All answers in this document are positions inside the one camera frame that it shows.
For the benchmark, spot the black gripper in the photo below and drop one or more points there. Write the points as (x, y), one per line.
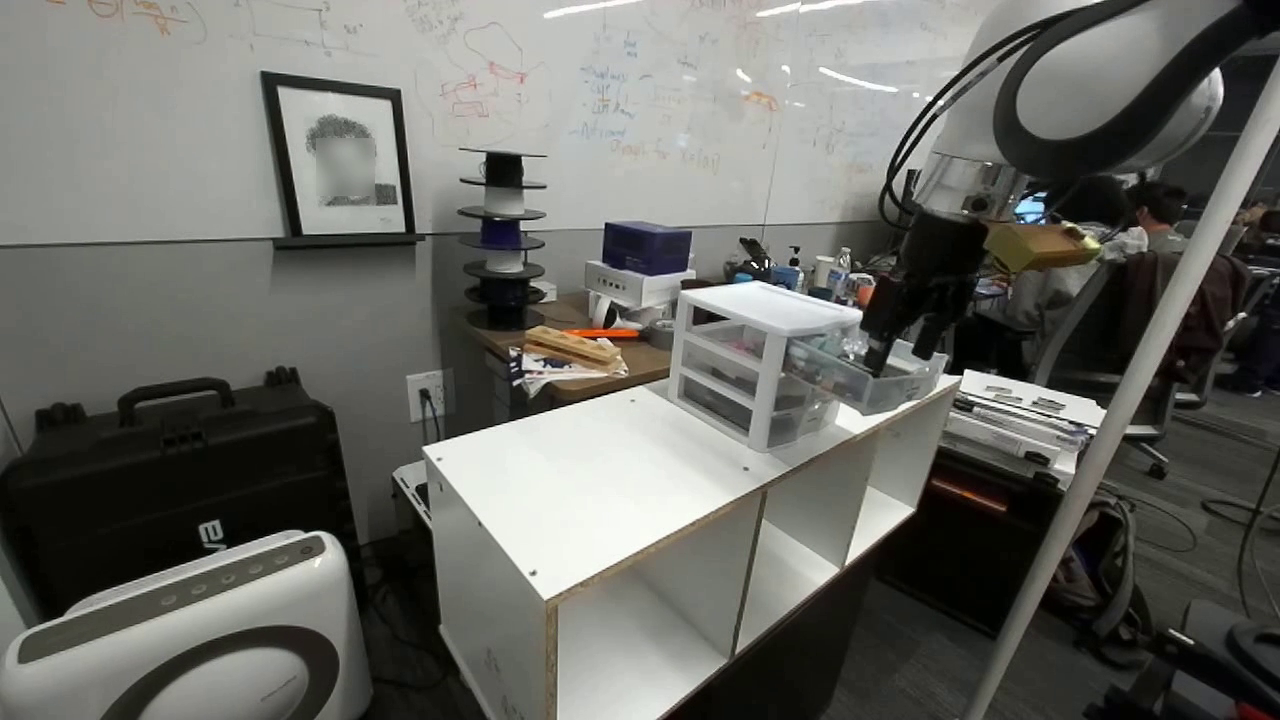
(930, 287)

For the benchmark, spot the clear top drawer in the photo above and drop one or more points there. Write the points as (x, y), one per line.
(839, 360)

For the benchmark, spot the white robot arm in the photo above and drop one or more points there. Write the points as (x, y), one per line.
(1050, 89)

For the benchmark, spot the white plastic drawer organizer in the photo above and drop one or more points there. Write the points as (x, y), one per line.
(732, 360)

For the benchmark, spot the stack of papers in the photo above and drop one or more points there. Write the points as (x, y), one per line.
(1026, 421)

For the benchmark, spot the seated person in hoodie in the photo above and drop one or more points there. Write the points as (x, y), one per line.
(1016, 314)

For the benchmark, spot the dark blue box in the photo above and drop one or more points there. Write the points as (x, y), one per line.
(650, 249)

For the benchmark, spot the orange tool on desk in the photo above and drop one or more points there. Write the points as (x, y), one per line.
(602, 333)

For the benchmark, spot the white box under blue box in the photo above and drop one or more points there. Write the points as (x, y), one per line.
(634, 289)

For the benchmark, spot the wooden desk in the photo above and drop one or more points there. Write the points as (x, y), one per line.
(546, 368)

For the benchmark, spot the white diagonal pole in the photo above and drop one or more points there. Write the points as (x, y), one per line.
(1137, 378)

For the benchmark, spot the white cube shelf unit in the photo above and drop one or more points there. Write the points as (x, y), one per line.
(610, 557)

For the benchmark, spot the black framed picture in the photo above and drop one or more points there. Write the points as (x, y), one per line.
(342, 162)

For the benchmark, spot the black hard equipment case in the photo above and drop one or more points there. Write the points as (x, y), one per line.
(169, 474)

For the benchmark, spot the white wall power outlet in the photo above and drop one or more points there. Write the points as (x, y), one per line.
(426, 394)

